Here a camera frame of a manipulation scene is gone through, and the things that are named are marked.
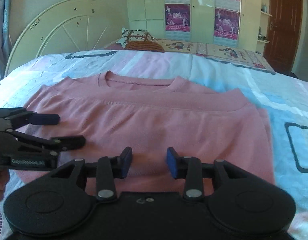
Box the bed with patterned sheet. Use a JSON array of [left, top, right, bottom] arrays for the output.
[[0, 49, 308, 240]]

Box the floral bedspread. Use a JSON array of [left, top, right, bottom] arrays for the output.
[[156, 39, 277, 75]]

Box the blue curtain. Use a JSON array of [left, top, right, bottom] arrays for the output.
[[0, 0, 14, 85]]

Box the cream round headboard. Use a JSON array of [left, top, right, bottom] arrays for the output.
[[4, 0, 112, 77]]

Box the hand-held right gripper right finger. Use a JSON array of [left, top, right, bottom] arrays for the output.
[[166, 147, 245, 202]]

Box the patterned pillow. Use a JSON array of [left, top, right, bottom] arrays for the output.
[[121, 27, 158, 48]]

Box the pink sweater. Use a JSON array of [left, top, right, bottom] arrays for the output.
[[17, 71, 275, 193]]

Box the cream wardrobe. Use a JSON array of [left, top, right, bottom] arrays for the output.
[[125, 0, 264, 52]]

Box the cream corner shelf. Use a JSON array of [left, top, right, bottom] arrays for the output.
[[257, 0, 274, 44]]

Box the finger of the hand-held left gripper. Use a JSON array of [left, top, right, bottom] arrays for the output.
[[11, 111, 60, 128], [6, 129, 86, 153]]

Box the orange striped cushion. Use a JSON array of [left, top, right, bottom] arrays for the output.
[[125, 41, 166, 53]]

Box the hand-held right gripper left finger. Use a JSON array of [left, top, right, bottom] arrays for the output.
[[52, 146, 133, 203]]

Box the brown wooden door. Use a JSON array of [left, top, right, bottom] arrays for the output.
[[263, 0, 304, 74]]

